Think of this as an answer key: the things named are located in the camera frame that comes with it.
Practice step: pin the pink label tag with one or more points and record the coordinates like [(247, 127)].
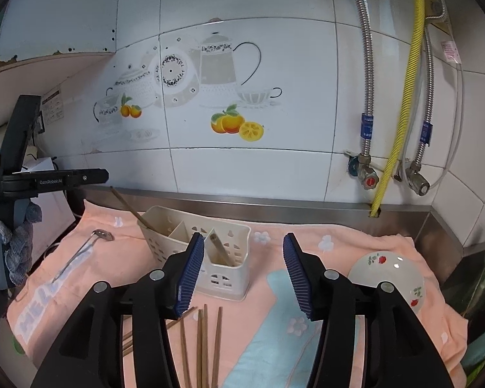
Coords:
[(452, 51)]

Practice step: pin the peach towel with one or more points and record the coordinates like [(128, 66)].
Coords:
[(117, 258)]

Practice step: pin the green glass bottle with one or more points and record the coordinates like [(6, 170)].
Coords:
[(483, 287)]

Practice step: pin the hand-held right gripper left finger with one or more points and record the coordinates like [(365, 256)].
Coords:
[(192, 275)]

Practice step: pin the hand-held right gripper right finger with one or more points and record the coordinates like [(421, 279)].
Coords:
[(295, 279)]

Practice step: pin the white floral bowl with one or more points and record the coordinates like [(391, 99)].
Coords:
[(388, 270)]

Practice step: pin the cream plastic utensil basket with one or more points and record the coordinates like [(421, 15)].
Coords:
[(226, 275)]

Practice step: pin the steel angle valve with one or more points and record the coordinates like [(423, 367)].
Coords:
[(416, 180)]

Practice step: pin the wall label sticker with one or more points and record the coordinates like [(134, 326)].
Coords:
[(52, 106)]

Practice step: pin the metal slotted spoon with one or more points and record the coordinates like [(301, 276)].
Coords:
[(74, 256)]

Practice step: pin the wall power socket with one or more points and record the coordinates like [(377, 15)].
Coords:
[(40, 122)]

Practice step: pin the person's left hand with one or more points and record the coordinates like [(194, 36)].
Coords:
[(22, 250)]

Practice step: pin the white appliance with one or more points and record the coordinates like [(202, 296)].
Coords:
[(52, 212)]

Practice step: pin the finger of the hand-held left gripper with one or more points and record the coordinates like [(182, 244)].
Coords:
[(85, 178)]

